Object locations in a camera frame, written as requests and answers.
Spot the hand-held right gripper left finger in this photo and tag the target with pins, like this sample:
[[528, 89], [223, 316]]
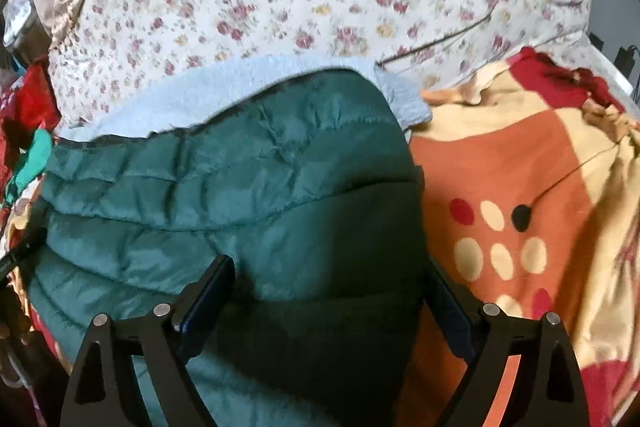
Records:
[[200, 314]]

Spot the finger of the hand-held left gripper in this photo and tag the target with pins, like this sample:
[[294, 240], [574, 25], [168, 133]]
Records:
[[20, 254]]

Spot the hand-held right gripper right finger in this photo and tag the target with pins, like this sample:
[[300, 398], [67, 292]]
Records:
[[452, 312]]

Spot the green puffer jacket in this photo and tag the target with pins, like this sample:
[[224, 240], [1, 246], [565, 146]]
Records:
[[225, 207]]

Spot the teal cloth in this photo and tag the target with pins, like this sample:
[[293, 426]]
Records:
[[32, 159]]

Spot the red cloth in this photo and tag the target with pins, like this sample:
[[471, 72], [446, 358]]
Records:
[[30, 102]]

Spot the orange patterned blanket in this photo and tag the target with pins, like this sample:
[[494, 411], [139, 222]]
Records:
[[500, 157]]

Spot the light blue fleece blanket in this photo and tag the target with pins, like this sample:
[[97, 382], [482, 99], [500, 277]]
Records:
[[200, 92]]

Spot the silver foil object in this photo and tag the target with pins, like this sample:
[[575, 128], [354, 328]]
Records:
[[20, 24]]

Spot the black charger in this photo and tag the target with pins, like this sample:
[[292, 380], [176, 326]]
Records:
[[626, 59], [596, 42]]

